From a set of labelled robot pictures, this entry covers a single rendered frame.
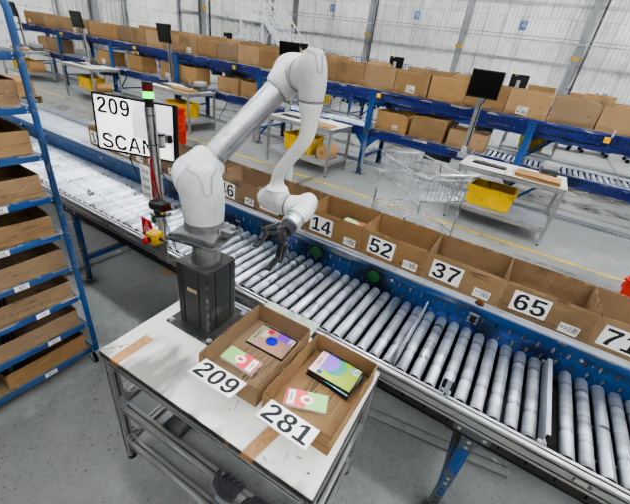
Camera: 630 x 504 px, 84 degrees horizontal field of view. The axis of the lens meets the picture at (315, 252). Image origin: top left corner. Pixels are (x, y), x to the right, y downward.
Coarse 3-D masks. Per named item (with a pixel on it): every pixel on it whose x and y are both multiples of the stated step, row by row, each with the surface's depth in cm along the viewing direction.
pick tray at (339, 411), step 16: (320, 336) 151; (304, 352) 145; (320, 352) 154; (336, 352) 150; (352, 352) 145; (288, 368) 136; (304, 368) 146; (368, 368) 144; (272, 384) 127; (288, 384) 138; (304, 384) 139; (320, 384) 139; (368, 384) 137; (336, 400) 134; (352, 400) 135; (304, 416) 127; (320, 416) 128; (336, 416) 128; (320, 432) 113; (336, 432) 115; (320, 448) 117
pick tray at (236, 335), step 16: (240, 320) 153; (256, 320) 166; (272, 320) 163; (288, 320) 158; (224, 336) 146; (240, 336) 157; (304, 336) 149; (208, 352) 140; (256, 352) 150; (224, 368) 141; (272, 368) 144; (256, 384) 136; (256, 400) 127
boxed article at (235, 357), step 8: (224, 352) 146; (232, 352) 146; (240, 352) 147; (224, 360) 144; (232, 360) 143; (240, 360) 143; (248, 360) 144; (256, 360) 144; (240, 368) 140; (248, 368) 140; (256, 368) 141
